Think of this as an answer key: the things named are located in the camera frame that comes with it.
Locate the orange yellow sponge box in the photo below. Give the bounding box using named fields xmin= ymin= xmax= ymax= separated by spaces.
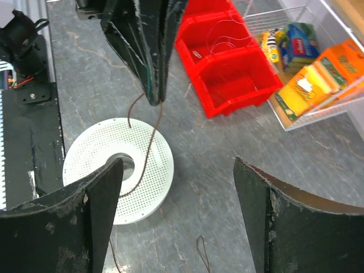
xmin=276 ymin=38 xmax=363 ymax=121

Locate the red compartment bin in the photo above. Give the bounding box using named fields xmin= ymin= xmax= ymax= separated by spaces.
xmin=175 ymin=1 xmax=283 ymax=118

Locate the blue green sponge pack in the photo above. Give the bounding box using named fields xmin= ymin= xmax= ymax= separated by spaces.
xmin=278 ymin=22 xmax=320 ymax=73

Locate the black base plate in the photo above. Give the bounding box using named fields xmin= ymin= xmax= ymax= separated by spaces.
xmin=0 ymin=34 xmax=67 ymax=211

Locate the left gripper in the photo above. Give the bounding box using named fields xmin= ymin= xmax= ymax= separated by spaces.
xmin=75 ymin=0 xmax=188 ymax=106

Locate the grey cable duct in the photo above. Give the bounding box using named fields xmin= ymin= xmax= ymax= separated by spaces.
xmin=0 ymin=59 xmax=15 ymax=211

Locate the thin brown cable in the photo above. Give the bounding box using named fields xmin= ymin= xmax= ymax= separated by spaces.
xmin=107 ymin=92 xmax=212 ymax=273

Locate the yellow candy pack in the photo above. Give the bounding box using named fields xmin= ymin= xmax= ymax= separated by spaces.
xmin=259 ymin=28 xmax=284 ymax=63

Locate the white perforated spool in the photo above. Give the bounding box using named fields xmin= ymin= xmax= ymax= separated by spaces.
xmin=63 ymin=118 xmax=174 ymax=225

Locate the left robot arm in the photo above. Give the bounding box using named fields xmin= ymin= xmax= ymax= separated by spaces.
xmin=1 ymin=1 xmax=188 ymax=106

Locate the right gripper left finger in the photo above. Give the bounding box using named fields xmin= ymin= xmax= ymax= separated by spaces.
xmin=1 ymin=163 xmax=120 ymax=272

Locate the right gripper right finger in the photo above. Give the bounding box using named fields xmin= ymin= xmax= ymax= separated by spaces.
xmin=233 ymin=158 xmax=363 ymax=272

